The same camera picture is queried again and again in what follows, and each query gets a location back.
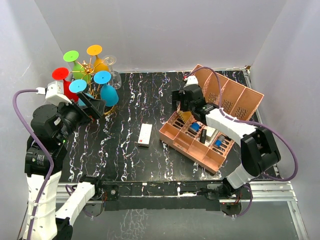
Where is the white small box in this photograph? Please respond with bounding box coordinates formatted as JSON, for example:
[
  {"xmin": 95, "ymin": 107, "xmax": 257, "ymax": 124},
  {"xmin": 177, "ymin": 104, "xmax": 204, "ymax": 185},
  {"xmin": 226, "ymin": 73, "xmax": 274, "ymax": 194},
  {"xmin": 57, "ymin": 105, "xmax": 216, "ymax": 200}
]
[{"xmin": 137, "ymin": 123, "xmax": 153, "ymax": 147}]

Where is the blue wine glass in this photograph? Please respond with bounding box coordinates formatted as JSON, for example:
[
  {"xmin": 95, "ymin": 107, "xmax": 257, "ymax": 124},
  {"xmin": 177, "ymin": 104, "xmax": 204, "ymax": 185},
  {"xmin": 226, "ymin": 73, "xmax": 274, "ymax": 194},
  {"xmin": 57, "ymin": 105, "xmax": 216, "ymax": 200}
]
[
  {"xmin": 68, "ymin": 79, "xmax": 94, "ymax": 109},
  {"xmin": 93, "ymin": 70, "xmax": 119, "ymax": 107}
]

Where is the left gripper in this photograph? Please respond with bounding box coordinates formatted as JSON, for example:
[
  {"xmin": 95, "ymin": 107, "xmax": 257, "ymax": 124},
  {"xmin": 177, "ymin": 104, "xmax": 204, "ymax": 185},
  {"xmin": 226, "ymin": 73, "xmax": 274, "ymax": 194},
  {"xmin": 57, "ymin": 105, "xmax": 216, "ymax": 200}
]
[{"xmin": 54, "ymin": 90, "xmax": 106, "ymax": 142}]

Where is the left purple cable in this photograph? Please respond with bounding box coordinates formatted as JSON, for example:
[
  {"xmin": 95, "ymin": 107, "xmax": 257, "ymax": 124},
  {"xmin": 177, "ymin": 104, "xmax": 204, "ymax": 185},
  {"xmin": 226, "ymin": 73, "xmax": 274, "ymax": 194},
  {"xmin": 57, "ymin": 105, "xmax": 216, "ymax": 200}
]
[{"xmin": 12, "ymin": 88, "xmax": 55, "ymax": 240}]

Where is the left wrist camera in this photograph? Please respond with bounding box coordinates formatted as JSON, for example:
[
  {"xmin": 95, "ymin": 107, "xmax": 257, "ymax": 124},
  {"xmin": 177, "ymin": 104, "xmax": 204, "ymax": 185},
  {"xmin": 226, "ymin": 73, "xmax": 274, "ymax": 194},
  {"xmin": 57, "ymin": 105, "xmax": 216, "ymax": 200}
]
[{"xmin": 45, "ymin": 80, "xmax": 72, "ymax": 106}]

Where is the clear wine glass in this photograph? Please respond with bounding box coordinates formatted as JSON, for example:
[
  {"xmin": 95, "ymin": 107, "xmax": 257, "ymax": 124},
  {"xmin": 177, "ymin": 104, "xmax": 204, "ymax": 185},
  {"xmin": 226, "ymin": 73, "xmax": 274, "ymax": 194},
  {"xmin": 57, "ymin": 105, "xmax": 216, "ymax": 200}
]
[{"xmin": 103, "ymin": 55, "xmax": 122, "ymax": 90}]

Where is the white card box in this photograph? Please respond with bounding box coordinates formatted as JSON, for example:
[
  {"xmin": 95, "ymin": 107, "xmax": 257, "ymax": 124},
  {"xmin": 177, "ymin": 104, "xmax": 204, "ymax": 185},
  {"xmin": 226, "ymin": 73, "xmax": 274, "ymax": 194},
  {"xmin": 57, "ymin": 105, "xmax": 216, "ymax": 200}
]
[{"xmin": 205, "ymin": 126, "xmax": 219, "ymax": 146}]

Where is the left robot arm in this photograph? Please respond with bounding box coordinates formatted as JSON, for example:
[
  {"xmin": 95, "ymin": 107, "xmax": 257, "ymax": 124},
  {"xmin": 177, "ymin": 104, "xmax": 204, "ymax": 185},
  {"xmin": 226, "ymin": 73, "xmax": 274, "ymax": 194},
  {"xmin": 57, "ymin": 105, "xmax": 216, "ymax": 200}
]
[{"xmin": 12, "ymin": 91, "xmax": 106, "ymax": 240}]

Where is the red wine glass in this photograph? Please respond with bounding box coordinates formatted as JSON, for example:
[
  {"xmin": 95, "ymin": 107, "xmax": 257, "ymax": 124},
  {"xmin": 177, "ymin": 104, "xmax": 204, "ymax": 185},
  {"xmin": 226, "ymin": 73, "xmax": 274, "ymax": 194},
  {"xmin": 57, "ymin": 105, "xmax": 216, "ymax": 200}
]
[{"xmin": 52, "ymin": 67, "xmax": 79, "ymax": 102}]

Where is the yellow spiral notebook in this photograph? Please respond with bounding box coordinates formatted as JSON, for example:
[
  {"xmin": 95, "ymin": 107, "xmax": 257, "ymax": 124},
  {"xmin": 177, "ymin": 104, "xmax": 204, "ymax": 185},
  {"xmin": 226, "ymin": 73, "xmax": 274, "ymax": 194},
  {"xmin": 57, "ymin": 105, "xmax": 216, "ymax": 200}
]
[{"xmin": 177, "ymin": 110, "xmax": 192, "ymax": 123}]

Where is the black front base bar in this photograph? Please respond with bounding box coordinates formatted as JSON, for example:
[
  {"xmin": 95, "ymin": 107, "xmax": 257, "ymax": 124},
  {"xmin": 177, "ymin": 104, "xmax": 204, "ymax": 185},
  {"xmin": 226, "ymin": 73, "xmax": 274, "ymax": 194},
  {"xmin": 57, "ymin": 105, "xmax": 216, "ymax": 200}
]
[{"xmin": 80, "ymin": 175, "xmax": 252, "ymax": 215}]

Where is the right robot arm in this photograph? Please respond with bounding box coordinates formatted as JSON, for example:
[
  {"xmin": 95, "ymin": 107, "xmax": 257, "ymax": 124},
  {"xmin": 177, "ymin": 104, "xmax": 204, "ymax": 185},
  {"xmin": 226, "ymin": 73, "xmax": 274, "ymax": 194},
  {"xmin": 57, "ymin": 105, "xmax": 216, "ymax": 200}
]
[{"xmin": 172, "ymin": 84, "xmax": 281, "ymax": 199}]

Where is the pink desk organizer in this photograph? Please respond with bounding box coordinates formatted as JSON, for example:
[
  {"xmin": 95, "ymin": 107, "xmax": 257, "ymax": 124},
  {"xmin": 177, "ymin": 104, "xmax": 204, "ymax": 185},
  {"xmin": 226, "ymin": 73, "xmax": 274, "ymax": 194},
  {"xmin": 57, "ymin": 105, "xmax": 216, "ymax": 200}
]
[{"xmin": 159, "ymin": 64, "xmax": 264, "ymax": 174}]

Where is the orange wine glass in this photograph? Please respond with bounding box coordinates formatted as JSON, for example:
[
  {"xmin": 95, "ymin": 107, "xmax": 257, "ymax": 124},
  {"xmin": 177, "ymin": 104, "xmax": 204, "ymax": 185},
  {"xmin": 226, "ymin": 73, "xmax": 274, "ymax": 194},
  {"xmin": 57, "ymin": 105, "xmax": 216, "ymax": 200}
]
[{"xmin": 86, "ymin": 44, "xmax": 109, "ymax": 74}]

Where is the blue small item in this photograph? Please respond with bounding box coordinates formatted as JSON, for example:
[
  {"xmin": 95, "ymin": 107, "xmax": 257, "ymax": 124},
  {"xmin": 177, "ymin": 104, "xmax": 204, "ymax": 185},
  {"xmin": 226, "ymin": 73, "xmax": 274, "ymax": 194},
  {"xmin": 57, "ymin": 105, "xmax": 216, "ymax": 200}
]
[{"xmin": 188, "ymin": 122, "xmax": 201, "ymax": 134}]

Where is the green wine glass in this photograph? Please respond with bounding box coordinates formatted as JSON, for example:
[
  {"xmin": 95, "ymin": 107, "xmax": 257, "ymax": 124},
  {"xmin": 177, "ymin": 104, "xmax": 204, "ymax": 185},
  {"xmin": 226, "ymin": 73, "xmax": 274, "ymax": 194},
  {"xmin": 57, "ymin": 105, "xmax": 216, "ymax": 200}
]
[{"xmin": 63, "ymin": 50, "xmax": 90, "ymax": 83}]

